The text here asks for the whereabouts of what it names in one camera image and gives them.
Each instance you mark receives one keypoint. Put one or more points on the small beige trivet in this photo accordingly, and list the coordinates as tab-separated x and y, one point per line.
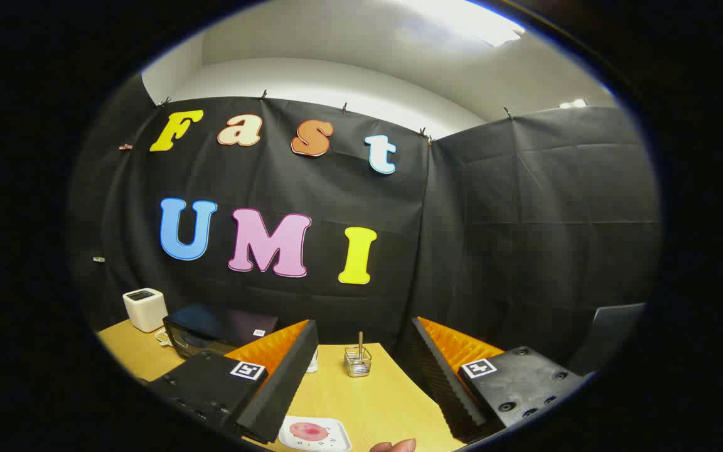
162	338

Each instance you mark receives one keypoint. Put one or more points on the pink round food slice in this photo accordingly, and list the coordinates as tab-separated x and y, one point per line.
309	431

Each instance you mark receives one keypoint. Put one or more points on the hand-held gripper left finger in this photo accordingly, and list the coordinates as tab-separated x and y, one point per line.
286	376

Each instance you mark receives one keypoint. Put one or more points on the white square plate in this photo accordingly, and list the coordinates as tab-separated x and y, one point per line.
336	433

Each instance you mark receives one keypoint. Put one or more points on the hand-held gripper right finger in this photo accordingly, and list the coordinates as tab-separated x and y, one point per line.
440	376

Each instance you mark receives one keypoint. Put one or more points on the white plastic bottle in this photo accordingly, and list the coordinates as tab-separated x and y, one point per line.
314	363

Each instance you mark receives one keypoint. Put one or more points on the wooden stick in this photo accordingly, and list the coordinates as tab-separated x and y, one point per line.
361	342

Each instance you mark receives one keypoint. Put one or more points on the black toaster oven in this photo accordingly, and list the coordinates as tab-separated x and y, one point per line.
211	326

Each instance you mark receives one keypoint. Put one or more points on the white bread toaster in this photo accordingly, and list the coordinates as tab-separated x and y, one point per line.
145	311

